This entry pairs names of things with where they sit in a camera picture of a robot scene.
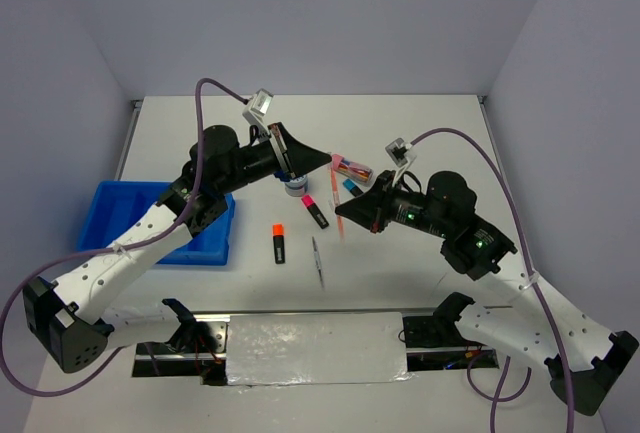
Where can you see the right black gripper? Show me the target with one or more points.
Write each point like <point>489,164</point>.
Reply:
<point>371,208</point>

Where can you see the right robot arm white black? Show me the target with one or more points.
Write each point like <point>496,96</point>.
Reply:
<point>547,331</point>

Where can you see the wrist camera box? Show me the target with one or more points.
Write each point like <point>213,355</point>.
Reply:
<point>257,107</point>
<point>401,153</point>

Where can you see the orange-red pen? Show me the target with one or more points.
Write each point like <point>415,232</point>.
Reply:
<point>336,203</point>

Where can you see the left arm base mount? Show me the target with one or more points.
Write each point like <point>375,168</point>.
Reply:
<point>197,349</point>

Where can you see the blue plastic compartment tray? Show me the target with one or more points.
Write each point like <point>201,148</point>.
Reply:
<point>116,206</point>

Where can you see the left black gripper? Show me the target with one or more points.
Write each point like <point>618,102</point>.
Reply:
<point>302,158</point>

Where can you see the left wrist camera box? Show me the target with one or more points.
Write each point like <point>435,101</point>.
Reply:
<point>257,107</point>

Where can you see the clear case of coloured pens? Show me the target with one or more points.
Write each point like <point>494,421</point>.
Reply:
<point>357,172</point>

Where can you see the orange cap black highlighter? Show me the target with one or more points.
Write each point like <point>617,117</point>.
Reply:
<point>278,238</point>

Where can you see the silver foil panel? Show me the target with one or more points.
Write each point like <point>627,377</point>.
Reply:
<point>315,349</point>

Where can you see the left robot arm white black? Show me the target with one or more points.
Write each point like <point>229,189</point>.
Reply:
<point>72,316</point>

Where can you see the grey black pen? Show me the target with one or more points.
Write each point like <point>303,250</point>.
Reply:
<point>318,263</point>

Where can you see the blue cap black highlighter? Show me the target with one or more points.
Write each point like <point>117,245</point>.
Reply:
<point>352,188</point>

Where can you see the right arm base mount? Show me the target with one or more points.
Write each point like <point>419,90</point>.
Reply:
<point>433,343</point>

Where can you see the pink cap black highlighter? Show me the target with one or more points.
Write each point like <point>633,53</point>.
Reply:
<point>315,212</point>

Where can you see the left blue-lidded round jar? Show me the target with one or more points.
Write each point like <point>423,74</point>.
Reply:
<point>297,187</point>

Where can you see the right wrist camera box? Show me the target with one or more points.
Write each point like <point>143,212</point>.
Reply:
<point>401,153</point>

